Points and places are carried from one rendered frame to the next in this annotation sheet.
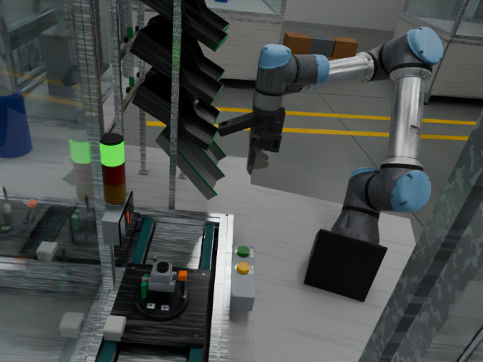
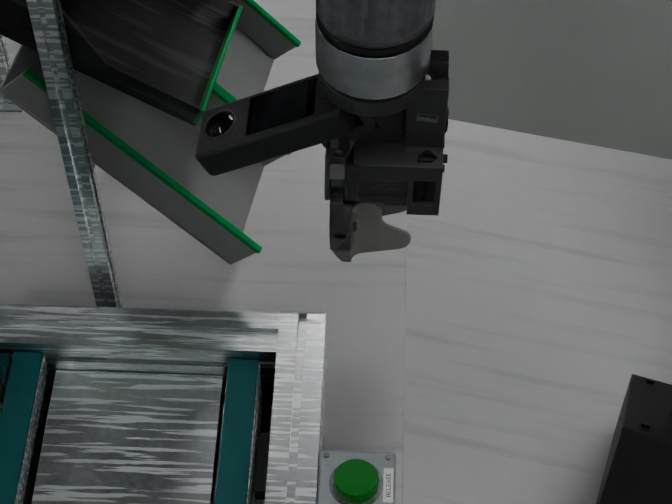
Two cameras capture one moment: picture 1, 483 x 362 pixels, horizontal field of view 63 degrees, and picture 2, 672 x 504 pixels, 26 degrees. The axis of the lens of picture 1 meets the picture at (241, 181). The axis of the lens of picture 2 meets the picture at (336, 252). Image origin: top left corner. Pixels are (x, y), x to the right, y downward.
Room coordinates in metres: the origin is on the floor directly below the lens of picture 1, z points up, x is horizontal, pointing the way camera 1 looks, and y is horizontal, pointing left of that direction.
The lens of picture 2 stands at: (0.30, -0.09, 2.12)
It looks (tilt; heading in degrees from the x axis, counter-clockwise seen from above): 53 degrees down; 7
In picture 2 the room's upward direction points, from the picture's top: straight up
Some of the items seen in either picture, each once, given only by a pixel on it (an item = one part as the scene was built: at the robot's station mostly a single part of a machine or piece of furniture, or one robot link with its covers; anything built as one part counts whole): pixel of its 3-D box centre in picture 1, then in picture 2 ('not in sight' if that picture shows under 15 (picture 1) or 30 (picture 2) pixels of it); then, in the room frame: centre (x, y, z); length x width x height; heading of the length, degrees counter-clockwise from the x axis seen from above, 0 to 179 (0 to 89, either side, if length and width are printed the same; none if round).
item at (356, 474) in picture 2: (243, 251); (356, 483); (0.91, -0.04, 0.96); 0.04 x 0.04 x 0.02
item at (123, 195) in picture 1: (114, 189); not in sight; (0.71, 0.28, 1.28); 0.05 x 0.05 x 0.05
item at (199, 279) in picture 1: (162, 302); not in sight; (0.68, 0.16, 0.96); 0.24 x 0.24 x 0.02; 4
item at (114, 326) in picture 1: (114, 328); not in sight; (0.58, 0.25, 0.97); 0.05 x 0.05 x 0.04; 4
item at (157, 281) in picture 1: (158, 275); not in sight; (0.68, 0.17, 1.06); 0.08 x 0.04 x 0.07; 94
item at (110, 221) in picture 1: (114, 186); not in sight; (0.71, 0.28, 1.29); 0.12 x 0.05 x 0.25; 4
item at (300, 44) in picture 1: (323, 54); not in sight; (6.43, -0.98, 0.20); 1.20 x 0.80 x 0.41; 103
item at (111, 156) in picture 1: (111, 150); not in sight; (0.71, 0.28, 1.38); 0.05 x 0.05 x 0.05
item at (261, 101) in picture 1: (267, 98); (373, 38); (0.98, -0.04, 1.45); 0.08 x 0.08 x 0.05
